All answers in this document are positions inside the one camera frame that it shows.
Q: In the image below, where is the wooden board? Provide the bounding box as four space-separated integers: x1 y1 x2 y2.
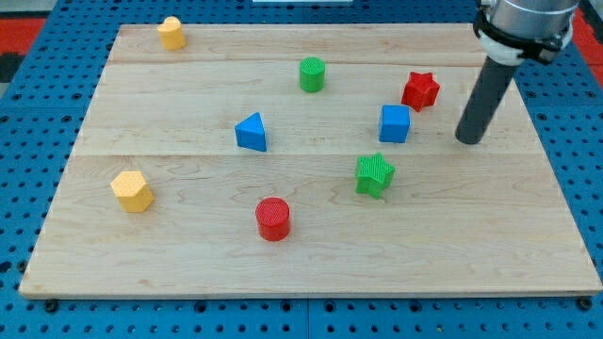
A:
20 24 602 299

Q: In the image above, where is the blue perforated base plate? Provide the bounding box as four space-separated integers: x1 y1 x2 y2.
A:
1 0 602 338

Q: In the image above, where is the red cylinder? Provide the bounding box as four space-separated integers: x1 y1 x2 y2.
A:
255 197 290 241

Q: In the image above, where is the red star block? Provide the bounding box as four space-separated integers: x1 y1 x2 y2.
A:
400 72 440 112

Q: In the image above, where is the blue triangular prism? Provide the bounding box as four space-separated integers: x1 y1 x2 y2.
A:
235 112 267 152

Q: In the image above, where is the yellow heart block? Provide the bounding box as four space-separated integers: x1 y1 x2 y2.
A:
156 16 187 51

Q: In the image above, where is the blue cube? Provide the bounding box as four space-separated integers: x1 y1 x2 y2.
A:
379 105 412 143

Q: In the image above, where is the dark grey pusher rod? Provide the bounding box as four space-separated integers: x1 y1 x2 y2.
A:
455 56 517 145

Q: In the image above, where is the yellow hexagon block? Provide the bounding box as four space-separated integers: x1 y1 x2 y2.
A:
110 170 155 213

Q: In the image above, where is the green star block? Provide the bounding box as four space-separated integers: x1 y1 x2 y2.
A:
354 153 396 199

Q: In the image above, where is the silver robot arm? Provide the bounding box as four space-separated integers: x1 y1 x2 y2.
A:
473 0 579 67

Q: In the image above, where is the green cylinder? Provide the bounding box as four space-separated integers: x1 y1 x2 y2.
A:
299 56 326 93

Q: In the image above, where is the black cable around arm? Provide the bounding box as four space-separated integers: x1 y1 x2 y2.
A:
473 8 574 66

